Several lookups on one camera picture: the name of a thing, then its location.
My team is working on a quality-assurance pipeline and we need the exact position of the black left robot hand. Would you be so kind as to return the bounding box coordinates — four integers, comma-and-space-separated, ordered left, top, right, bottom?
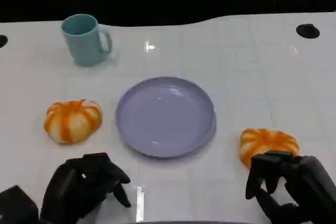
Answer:
39, 152, 132, 224

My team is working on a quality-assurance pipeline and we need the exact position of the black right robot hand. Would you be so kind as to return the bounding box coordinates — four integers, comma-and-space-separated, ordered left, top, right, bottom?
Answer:
245, 150, 336, 224

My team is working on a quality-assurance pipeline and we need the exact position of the orange and white bread roll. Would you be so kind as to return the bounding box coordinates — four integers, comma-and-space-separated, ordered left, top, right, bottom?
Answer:
43, 99, 102, 145
239, 128, 300, 169

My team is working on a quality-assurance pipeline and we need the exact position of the lilac plate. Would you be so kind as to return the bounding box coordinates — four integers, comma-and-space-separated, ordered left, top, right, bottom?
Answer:
115, 77, 217, 159

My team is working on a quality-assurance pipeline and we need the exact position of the pale green mug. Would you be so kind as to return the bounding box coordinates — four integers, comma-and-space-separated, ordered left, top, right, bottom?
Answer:
61, 14, 113, 67

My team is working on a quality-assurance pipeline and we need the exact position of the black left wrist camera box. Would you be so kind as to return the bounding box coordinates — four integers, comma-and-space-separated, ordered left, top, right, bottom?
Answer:
0, 185, 40, 224

